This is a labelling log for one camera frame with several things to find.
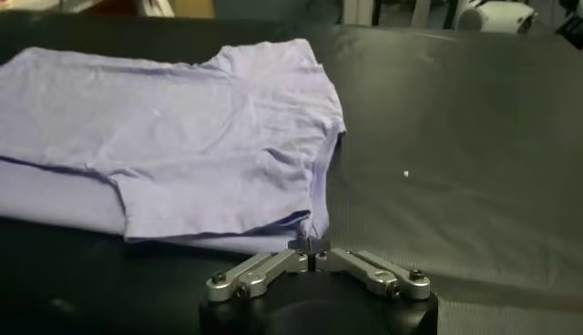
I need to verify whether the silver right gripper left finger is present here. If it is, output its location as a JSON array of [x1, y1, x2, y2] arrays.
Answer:
[[205, 236, 316, 303]]

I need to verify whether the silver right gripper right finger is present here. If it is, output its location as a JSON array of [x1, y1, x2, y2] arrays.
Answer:
[[312, 236, 432, 301]]

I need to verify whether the lavender t-shirt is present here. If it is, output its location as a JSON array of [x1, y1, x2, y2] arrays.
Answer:
[[0, 38, 347, 255]]

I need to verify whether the tall white cardboard box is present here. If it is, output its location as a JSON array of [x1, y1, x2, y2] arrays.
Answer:
[[341, 0, 374, 26]]

